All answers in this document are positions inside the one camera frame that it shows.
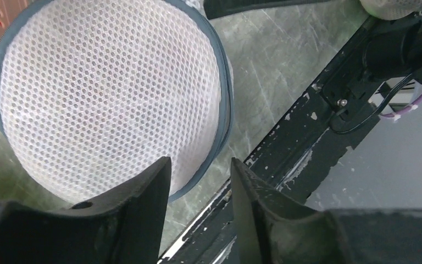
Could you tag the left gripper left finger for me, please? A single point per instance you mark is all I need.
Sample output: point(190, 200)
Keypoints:
point(122, 225)

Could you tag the white mesh laundry bag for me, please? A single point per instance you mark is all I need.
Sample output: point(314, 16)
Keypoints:
point(93, 92)

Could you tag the beige mesh laundry bag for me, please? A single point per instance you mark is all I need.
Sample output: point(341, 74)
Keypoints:
point(391, 9)

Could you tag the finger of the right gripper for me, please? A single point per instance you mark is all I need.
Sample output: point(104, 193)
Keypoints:
point(221, 8)

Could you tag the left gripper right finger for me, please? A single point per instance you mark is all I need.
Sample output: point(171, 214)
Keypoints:
point(273, 228)

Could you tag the black mounting rail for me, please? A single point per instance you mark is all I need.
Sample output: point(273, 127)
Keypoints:
point(332, 114)

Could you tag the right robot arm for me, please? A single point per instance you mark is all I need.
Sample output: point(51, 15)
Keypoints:
point(394, 49)

